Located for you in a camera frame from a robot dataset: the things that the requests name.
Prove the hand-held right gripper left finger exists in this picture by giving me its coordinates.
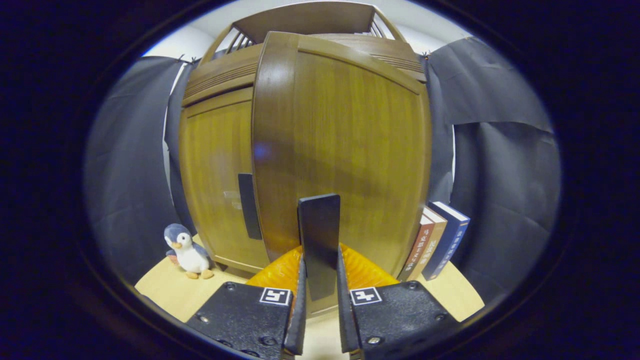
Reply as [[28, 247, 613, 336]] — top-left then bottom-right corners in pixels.
[[186, 243, 307, 360]]

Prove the blue book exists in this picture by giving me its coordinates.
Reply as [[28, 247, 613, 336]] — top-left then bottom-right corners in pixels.
[[422, 201, 471, 281]]

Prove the dark brown book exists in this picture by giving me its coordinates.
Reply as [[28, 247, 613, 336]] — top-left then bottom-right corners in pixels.
[[397, 215, 435, 282]]

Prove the wooden cabinet drawer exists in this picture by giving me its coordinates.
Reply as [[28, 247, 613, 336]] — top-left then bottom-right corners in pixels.
[[182, 32, 427, 107]]

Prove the tan book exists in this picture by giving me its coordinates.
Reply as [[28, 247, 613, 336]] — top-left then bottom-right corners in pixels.
[[406, 206, 448, 282]]

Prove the wooden double-door shoe cabinet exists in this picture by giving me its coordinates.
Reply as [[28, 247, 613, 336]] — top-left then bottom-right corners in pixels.
[[179, 1, 432, 276]]

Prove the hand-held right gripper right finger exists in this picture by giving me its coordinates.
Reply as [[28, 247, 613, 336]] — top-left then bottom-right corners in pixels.
[[336, 243, 461, 360]]

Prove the black backdrop cloth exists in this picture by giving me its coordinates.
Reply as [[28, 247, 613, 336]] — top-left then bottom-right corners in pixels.
[[84, 36, 562, 306]]

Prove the penguin plush toy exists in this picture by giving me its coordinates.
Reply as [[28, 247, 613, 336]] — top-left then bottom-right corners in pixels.
[[163, 223, 215, 280]]

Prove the wooden shoe cabinet door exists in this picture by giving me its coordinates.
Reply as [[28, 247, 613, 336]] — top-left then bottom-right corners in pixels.
[[179, 87, 271, 273], [251, 31, 433, 316]]

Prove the black door handle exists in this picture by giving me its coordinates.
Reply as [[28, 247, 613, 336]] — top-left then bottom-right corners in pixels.
[[297, 194, 341, 302], [237, 173, 263, 241]]

